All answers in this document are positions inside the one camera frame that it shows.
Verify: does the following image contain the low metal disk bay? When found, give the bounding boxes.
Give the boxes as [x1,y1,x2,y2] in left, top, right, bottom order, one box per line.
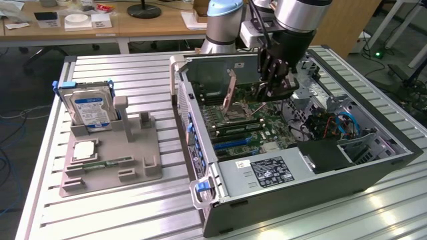
[336,132,401,166]

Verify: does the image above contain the tall metal disk bay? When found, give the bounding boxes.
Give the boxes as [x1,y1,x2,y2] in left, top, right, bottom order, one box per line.
[281,59,348,123]

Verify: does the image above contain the hard disk drive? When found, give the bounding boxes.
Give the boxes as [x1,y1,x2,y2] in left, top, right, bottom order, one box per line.
[52,79,116,126]

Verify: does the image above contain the white paper stack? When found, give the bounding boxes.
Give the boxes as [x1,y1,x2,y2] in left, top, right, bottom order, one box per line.
[180,11,208,31]

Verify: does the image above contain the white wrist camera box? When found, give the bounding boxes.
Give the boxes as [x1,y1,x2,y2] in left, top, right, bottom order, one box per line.
[239,20,272,48]

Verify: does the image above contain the wooden cabinet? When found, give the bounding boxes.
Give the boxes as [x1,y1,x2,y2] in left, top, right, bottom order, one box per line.
[309,0,383,58]

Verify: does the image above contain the blue expansion slot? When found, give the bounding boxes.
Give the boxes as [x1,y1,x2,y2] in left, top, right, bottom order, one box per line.
[212,138,251,151]

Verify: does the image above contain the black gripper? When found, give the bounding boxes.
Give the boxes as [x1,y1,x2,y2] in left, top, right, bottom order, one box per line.
[257,29,317,101]

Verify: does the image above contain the white box with round bowl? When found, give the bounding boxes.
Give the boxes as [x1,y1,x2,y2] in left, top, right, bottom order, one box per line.
[62,13,94,32]

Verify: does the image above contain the black floor stand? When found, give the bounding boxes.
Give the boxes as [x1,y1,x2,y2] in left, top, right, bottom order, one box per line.
[385,63,427,101]

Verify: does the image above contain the black lamp base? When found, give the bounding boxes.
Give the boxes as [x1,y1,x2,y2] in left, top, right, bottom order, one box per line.
[125,0,162,20]

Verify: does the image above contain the white paper label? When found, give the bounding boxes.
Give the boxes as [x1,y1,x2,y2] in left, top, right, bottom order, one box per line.
[4,22,32,30]

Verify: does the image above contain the green RAM stick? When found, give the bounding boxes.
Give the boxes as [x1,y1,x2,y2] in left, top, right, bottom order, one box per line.
[81,159,130,171]

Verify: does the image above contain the blue wire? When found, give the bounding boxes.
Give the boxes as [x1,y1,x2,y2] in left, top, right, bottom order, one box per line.
[333,112,361,139]

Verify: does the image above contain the metal socket cover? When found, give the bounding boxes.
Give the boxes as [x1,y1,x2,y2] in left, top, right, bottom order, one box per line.
[245,101,268,113]

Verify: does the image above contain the cardboard box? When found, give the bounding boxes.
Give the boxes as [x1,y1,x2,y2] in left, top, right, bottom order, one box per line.
[192,0,209,22]

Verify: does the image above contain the green motherboard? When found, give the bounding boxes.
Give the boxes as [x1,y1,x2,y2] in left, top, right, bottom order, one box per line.
[199,84,299,161]

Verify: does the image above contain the silver CPU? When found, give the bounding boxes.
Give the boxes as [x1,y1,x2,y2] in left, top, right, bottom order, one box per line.
[72,141,97,159]

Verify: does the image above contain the plain white box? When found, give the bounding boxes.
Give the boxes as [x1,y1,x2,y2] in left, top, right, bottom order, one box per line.
[89,13,113,30]

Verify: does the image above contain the white box with black lid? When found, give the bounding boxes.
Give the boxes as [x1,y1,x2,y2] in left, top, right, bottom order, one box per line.
[32,11,61,29]

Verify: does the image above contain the black chair base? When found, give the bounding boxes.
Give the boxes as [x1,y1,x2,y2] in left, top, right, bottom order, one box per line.
[18,46,69,75]

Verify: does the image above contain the open black PC case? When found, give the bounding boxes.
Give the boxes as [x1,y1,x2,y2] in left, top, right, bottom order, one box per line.
[168,47,425,238]

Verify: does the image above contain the grey power supply unit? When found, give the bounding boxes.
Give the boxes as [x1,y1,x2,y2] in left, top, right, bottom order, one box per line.
[215,146,317,199]

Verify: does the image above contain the red packet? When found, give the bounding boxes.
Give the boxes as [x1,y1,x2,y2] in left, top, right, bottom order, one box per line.
[93,3,113,14]

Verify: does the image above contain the grey parts rack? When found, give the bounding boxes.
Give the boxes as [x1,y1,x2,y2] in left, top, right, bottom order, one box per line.
[58,96,164,198]

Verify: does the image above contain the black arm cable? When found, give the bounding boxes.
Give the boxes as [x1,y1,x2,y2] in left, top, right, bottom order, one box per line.
[247,0,272,50]

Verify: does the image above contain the black plastic shroud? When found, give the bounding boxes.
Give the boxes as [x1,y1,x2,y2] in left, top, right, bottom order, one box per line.
[295,138,357,175]

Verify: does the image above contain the white table frame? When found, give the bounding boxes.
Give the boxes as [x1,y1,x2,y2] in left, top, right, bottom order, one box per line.
[364,0,427,69]

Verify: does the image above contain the hard disk with blue label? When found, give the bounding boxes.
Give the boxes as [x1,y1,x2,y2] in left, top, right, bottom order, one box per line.
[68,89,113,133]

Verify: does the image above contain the RAM stick with label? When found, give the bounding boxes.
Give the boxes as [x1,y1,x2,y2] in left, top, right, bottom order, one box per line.
[217,121,264,136]

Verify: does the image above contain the wooden desk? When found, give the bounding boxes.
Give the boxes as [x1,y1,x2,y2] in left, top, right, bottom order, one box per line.
[0,0,301,48]

